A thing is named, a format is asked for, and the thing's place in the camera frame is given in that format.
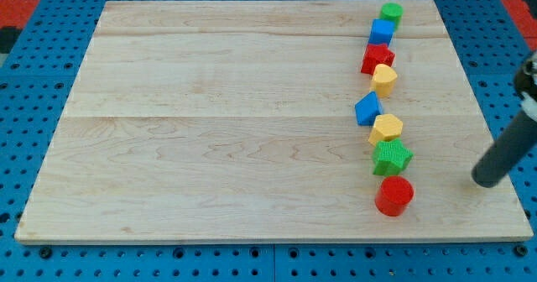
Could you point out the green cylinder block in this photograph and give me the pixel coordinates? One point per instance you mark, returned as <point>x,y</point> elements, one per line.
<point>392,12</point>

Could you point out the blue diamond block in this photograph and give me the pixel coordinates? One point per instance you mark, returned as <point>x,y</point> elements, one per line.
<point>368,108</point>

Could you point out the robot arm end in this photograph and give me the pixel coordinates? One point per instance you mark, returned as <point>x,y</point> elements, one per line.
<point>525,85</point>

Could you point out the yellow heart block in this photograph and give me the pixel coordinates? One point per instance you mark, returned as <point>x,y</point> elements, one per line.
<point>383,80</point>

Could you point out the red cylinder block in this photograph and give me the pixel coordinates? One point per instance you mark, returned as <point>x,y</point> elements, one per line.
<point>394,195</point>

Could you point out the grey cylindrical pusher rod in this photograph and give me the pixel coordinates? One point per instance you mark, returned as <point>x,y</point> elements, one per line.
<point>516,140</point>

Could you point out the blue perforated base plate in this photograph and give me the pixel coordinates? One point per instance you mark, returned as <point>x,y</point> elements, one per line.
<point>36,76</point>

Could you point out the green star block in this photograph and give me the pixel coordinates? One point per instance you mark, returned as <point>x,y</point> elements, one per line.
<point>391,157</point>

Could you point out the wooden board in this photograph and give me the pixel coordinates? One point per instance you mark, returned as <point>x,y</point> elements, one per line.
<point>233,122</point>

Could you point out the blue cube block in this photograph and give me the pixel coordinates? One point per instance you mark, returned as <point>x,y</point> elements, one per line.
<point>382,31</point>

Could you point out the yellow hexagon block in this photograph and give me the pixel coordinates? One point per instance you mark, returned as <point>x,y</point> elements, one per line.
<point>386,127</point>

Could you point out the red star block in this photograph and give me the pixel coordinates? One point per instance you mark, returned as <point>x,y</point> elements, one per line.
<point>374,55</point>

